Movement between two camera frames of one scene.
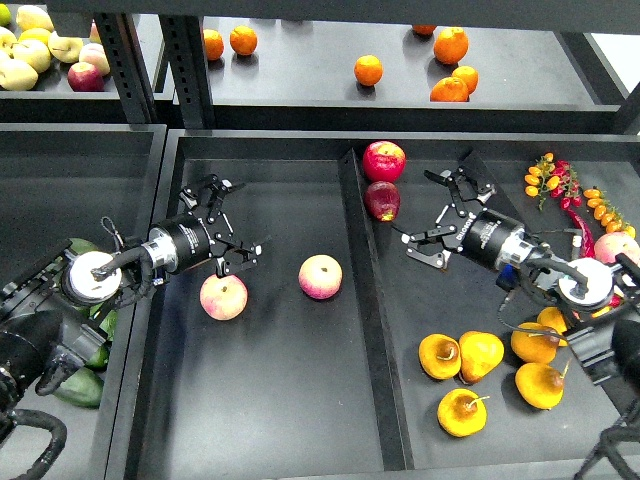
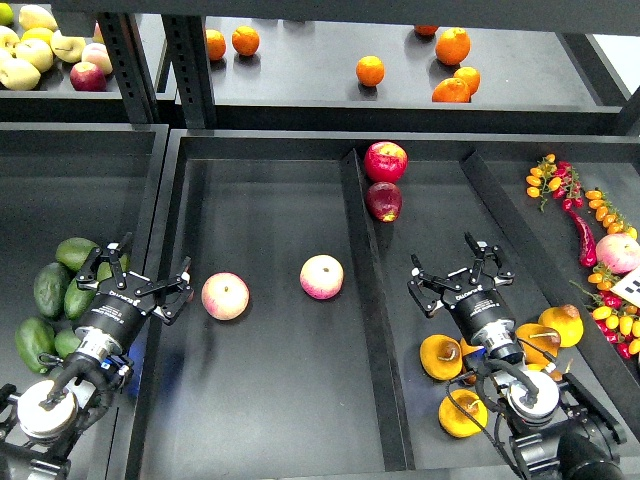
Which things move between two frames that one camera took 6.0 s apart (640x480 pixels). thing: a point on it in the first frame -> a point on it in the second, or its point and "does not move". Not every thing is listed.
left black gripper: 185,240 -> 123,312
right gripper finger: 462,187 -> 488,263
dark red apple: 383,200 does not move
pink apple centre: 320,276 does not move
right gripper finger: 427,246 -> 427,288
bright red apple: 384,161 does not move
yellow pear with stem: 462,413 does not move
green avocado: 99,361 -> 76,300
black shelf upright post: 129,64 does not move
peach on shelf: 95,55 does not move
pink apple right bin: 609,244 does not move
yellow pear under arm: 534,346 does not move
